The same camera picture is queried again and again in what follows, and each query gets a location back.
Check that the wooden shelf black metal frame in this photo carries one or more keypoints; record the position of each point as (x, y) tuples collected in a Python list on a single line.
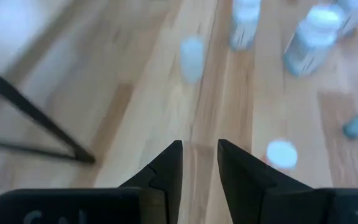
[(42, 119)]

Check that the small translucent white bottle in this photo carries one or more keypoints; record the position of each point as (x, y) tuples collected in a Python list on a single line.
[(192, 59)]

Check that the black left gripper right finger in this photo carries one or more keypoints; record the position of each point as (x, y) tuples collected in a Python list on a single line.
[(275, 205)]

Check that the red pill vial white cap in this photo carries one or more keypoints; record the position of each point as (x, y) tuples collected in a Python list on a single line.
[(281, 154)]

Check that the white melatonin supplement bottle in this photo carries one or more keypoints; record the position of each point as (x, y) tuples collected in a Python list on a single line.
[(314, 40), (353, 15), (244, 25)]

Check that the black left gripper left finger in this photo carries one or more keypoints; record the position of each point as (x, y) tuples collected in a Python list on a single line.
[(104, 205)]

